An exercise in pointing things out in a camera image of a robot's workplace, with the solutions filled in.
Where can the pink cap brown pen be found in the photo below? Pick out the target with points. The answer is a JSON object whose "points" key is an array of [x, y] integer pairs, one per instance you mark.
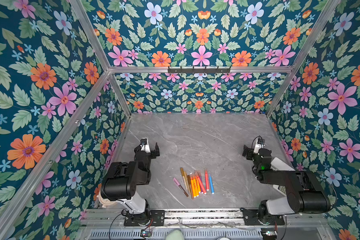
{"points": [[180, 186]]}

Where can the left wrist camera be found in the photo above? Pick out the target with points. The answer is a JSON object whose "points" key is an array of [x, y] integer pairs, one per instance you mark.
{"points": [[144, 145]]}

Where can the pink highlighter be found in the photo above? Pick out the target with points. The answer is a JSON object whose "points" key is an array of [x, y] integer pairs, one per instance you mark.
{"points": [[204, 190], [207, 180]]}

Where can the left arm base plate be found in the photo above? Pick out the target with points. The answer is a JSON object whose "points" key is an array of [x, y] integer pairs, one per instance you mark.
{"points": [[153, 218]]}

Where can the beige pen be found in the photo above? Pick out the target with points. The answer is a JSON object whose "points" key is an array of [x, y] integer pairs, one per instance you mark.
{"points": [[188, 184]]}

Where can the orange highlighter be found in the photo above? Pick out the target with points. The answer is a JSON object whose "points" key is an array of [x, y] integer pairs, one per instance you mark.
{"points": [[192, 186], [197, 183], [195, 186]]}

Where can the white box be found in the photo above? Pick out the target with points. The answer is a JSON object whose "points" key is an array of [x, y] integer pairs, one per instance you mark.
{"points": [[279, 165]]}

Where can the metal hook rack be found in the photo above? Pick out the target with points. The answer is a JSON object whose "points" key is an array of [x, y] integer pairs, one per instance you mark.
{"points": [[199, 70]]}

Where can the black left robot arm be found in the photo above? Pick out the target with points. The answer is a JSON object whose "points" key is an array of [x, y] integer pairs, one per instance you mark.
{"points": [[119, 186]]}

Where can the purple highlighter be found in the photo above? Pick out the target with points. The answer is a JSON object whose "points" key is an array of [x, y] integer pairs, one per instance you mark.
{"points": [[201, 183]]}

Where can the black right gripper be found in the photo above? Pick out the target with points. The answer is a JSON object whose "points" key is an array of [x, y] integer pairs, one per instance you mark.
{"points": [[247, 151]]}

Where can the blue highlighter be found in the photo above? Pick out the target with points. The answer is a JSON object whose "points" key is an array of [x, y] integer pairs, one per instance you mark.
{"points": [[211, 184]]}

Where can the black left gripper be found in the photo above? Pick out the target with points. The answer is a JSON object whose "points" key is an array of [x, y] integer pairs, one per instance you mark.
{"points": [[155, 150]]}

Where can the gold brown pen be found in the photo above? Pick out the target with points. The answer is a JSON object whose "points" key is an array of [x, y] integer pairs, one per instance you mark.
{"points": [[184, 179]]}

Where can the aluminium front rail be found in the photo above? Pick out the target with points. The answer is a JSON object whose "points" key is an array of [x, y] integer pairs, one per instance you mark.
{"points": [[234, 217]]}

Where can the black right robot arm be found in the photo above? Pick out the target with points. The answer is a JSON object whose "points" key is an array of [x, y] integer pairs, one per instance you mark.
{"points": [[304, 193]]}

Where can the round beige clock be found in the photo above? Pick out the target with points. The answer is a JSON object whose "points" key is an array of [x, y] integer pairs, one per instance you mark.
{"points": [[106, 203]]}

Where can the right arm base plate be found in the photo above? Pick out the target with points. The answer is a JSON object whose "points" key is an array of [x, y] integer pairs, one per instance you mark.
{"points": [[254, 218]]}

